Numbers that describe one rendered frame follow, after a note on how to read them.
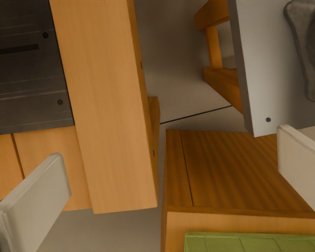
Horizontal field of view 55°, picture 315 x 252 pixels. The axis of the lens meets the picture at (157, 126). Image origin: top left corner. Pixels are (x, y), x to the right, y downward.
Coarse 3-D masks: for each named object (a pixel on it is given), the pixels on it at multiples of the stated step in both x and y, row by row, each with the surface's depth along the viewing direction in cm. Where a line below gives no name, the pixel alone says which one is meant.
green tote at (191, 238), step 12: (192, 240) 74; (204, 240) 74; (216, 240) 74; (228, 240) 74; (240, 240) 74; (252, 240) 74; (264, 240) 74; (276, 240) 74; (288, 240) 75; (300, 240) 75; (312, 240) 75
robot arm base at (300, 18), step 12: (300, 0) 50; (312, 0) 50; (288, 12) 51; (300, 12) 50; (312, 12) 50; (300, 24) 51; (312, 24) 49; (300, 36) 51; (312, 36) 49; (300, 48) 52; (312, 48) 49; (300, 60) 54; (312, 60) 51; (312, 72) 52; (312, 84) 53; (312, 96) 54
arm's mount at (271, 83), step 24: (240, 0) 52; (264, 0) 52; (288, 0) 51; (240, 24) 53; (264, 24) 52; (288, 24) 52; (240, 48) 55; (264, 48) 54; (288, 48) 53; (240, 72) 58; (264, 72) 55; (288, 72) 55; (240, 96) 62; (264, 96) 56; (288, 96) 56; (264, 120) 57; (288, 120) 57; (312, 120) 57
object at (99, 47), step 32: (64, 0) 54; (96, 0) 54; (128, 0) 56; (64, 32) 55; (96, 32) 55; (128, 32) 55; (64, 64) 57; (96, 64) 57; (128, 64) 57; (96, 96) 58; (128, 96) 58; (96, 128) 60; (128, 128) 60; (96, 160) 62; (128, 160) 61; (96, 192) 63; (128, 192) 63
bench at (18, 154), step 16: (64, 128) 62; (0, 144) 63; (16, 144) 63; (32, 144) 63; (48, 144) 63; (64, 144) 63; (0, 160) 64; (16, 160) 64; (32, 160) 64; (64, 160) 64; (80, 160) 64; (0, 176) 65; (16, 176) 65; (80, 176) 65; (0, 192) 66; (80, 192) 66; (64, 208) 67; (80, 208) 67
